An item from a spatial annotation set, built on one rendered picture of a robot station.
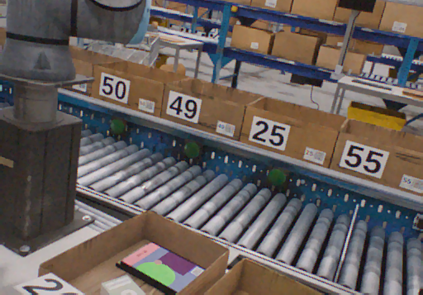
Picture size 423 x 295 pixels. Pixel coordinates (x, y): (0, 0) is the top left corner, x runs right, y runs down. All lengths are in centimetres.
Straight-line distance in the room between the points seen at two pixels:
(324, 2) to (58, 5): 543
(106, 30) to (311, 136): 98
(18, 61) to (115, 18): 25
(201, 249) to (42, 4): 74
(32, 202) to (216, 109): 95
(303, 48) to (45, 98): 516
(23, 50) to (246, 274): 78
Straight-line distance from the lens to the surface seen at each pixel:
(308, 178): 186
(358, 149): 182
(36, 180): 125
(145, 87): 209
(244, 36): 641
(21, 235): 133
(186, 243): 127
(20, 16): 119
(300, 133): 185
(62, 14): 118
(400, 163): 183
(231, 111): 191
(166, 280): 116
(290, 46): 621
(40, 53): 118
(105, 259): 125
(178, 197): 166
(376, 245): 169
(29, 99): 123
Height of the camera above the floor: 147
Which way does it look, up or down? 18 degrees down
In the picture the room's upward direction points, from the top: 11 degrees clockwise
